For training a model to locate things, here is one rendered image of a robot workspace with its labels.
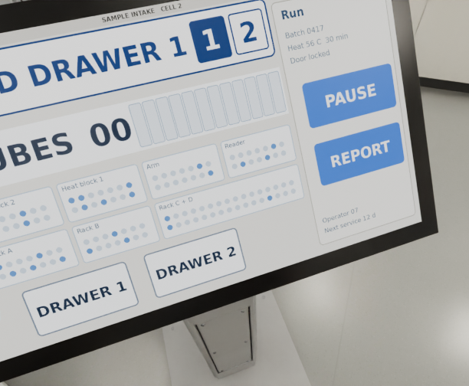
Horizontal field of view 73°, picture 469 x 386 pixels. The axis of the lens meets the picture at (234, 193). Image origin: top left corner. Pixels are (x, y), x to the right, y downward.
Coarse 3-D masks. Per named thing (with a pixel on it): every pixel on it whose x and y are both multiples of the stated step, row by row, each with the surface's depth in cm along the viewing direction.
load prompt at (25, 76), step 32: (256, 0) 29; (96, 32) 27; (128, 32) 27; (160, 32) 28; (192, 32) 28; (224, 32) 29; (256, 32) 29; (0, 64) 26; (32, 64) 26; (64, 64) 27; (96, 64) 27; (128, 64) 28; (160, 64) 28; (192, 64) 29; (224, 64) 29; (0, 96) 26; (32, 96) 27; (64, 96) 27
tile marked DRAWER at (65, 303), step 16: (96, 272) 30; (112, 272) 30; (128, 272) 30; (32, 288) 29; (48, 288) 29; (64, 288) 29; (80, 288) 30; (96, 288) 30; (112, 288) 30; (128, 288) 30; (32, 304) 29; (48, 304) 29; (64, 304) 30; (80, 304) 30; (96, 304) 30; (112, 304) 30; (128, 304) 31; (32, 320) 29; (48, 320) 29; (64, 320) 30; (80, 320) 30
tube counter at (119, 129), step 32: (160, 96) 29; (192, 96) 29; (224, 96) 30; (256, 96) 30; (96, 128) 28; (128, 128) 28; (160, 128) 29; (192, 128) 30; (224, 128) 30; (96, 160) 28
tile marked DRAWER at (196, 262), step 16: (192, 240) 31; (208, 240) 31; (224, 240) 32; (240, 240) 32; (144, 256) 30; (160, 256) 31; (176, 256) 31; (192, 256) 31; (208, 256) 32; (224, 256) 32; (240, 256) 32; (160, 272) 31; (176, 272) 31; (192, 272) 32; (208, 272) 32; (224, 272) 32; (160, 288) 31; (176, 288) 31
